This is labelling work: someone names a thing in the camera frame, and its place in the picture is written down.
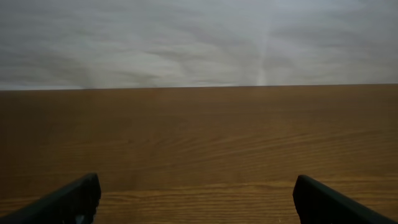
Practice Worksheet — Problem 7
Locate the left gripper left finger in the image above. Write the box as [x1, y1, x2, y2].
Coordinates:
[0, 172, 102, 224]

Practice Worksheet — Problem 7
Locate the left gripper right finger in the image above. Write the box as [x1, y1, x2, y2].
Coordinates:
[292, 174, 398, 224]

